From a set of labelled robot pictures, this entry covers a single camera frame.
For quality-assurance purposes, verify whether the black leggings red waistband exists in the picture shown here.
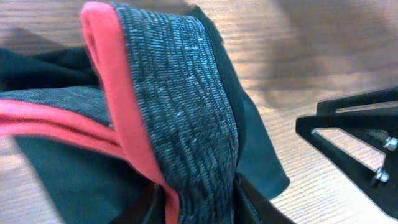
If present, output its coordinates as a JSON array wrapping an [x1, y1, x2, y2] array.
[[1, 2, 289, 223]]

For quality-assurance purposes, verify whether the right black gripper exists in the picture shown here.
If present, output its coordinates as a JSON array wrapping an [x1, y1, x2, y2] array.
[[295, 87, 397, 218]]

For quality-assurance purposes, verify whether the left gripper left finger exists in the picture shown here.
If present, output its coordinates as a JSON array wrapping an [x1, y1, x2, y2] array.
[[109, 184, 165, 224]]

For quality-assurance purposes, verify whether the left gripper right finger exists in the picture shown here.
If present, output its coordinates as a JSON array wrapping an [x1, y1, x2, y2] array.
[[234, 173, 295, 224]]

